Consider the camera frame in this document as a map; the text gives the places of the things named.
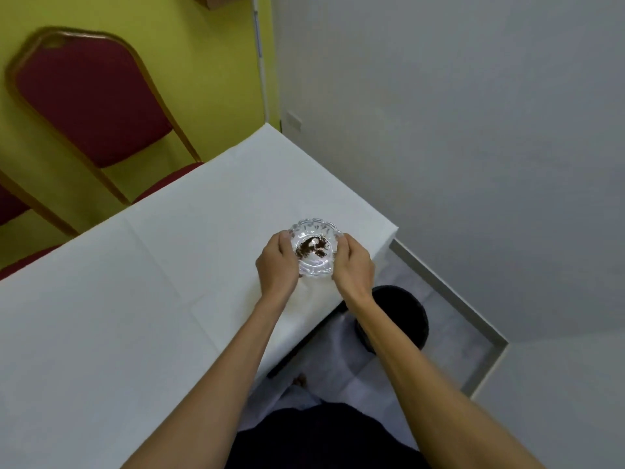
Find person's white trousers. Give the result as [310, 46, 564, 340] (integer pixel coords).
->
[238, 315, 423, 452]

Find person's left forearm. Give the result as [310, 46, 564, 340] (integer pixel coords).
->
[120, 294, 290, 469]

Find brown ash debris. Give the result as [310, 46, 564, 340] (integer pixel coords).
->
[295, 235, 330, 261]

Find clear glass ashtray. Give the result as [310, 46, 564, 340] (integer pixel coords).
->
[287, 218, 345, 280]

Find red chair with gold frame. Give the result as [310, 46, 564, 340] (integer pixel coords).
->
[6, 26, 206, 206]
[0, 168, 81, 283]

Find white wall conduit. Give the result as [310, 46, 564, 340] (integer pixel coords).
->
[250, 0, 272, 123]

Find person's black shirt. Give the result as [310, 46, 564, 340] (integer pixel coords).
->
[226, 401, 430, 469]

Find black waste bin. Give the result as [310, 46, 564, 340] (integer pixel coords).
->
[353, 285, 430, 358]

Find person's left hand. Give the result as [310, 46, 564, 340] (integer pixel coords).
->
[255, 231, 301, 302]

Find grey skirting board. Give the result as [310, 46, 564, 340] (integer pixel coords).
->
[389, 237, 510, 398]

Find white tablecloth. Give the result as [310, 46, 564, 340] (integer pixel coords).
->
[0, 122, 400, 469]

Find person's right hand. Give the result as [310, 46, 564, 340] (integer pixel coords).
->
[330, 234, 376, 302]

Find person's right forearm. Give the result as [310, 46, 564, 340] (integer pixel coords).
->
[338, 295, 547, 469]

